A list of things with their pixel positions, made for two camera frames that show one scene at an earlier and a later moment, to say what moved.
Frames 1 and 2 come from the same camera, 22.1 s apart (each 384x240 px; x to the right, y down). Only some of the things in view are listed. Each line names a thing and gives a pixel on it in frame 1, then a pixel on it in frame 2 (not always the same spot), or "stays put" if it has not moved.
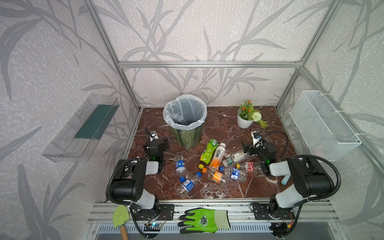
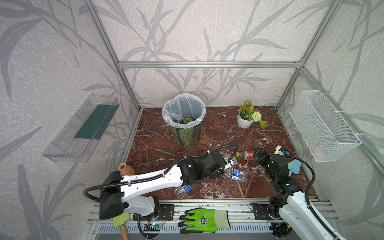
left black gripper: x=153 y=144 -> x=220 y=166
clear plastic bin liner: x=187 y=112 stays put
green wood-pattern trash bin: x=187 y=138 stays put
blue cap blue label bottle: x=240 y=174 stays put
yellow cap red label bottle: x=251 y=167 -> x=246 y=155
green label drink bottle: x=206 y=156 -> x=188 y=120
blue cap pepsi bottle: x=183 y=189 stays put
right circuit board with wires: x=280 y=229 stays put
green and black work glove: x=204 y=220 stays put
